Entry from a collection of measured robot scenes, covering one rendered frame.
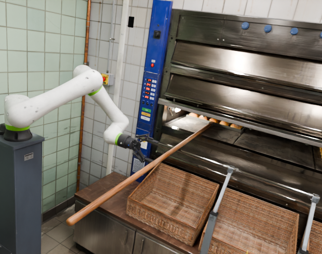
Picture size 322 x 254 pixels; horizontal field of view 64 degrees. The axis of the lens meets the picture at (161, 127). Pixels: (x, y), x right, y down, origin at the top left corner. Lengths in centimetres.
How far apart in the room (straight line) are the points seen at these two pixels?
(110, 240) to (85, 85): 129
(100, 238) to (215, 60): 166
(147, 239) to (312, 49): 168
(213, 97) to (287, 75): 52
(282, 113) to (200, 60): 70
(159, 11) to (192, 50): 39
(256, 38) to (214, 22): 33
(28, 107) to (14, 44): 82
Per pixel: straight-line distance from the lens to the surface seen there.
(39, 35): 231
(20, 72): 224
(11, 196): 179
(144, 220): 201
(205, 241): 173
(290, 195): 212
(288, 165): 205
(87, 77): 148
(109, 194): 117
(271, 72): 193
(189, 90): 208
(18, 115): 145
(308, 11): 196
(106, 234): 225
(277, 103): 197
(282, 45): 196
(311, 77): 193
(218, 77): 201
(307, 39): 195
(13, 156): 164
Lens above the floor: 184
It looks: 18 degrees down
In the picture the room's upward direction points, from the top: 9 degrees clockwise
